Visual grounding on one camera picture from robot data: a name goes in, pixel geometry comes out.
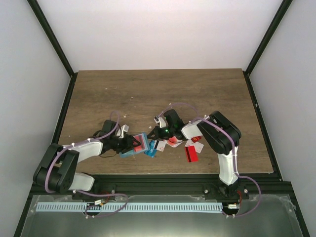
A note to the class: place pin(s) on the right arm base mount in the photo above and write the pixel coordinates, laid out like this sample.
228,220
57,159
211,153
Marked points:
221,192

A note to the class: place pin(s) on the blue credit card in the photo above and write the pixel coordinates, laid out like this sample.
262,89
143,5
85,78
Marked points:
151,152

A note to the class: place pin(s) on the dark red credit card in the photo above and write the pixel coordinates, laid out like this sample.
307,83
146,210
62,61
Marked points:
196,139

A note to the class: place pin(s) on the white card with red circle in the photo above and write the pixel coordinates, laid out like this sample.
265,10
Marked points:
174,142

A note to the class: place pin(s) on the teal leather card holder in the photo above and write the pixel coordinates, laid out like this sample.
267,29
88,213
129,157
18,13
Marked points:
132,152

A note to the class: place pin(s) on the white card with red logo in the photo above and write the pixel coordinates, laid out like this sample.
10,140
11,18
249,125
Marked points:
197,145

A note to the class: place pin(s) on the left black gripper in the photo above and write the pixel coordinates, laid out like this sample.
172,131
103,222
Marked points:
129,144

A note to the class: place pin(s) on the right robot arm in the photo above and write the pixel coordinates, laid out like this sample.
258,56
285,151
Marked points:
220,133

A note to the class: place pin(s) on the light blue slotted cable duct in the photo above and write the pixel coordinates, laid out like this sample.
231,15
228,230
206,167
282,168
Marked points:
152,207

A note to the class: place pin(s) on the large red card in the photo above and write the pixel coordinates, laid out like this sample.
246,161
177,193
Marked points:
191,154

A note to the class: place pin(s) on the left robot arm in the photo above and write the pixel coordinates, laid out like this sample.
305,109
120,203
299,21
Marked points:
56,171

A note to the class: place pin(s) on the red card with black stripe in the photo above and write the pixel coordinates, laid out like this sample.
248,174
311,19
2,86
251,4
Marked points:
143,143

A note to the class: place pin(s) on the white card with black stripe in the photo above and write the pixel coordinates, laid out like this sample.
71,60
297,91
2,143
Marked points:
159,145

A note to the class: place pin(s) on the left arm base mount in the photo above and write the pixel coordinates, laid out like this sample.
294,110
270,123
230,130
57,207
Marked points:
100,194

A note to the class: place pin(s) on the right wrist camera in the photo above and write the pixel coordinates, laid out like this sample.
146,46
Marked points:
160,122

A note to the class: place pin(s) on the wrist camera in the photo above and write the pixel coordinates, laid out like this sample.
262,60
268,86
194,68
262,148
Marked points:
160,122
122,130

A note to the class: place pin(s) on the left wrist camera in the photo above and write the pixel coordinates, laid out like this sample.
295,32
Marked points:
122,130

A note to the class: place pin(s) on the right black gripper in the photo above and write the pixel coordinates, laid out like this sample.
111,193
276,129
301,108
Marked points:
158,135

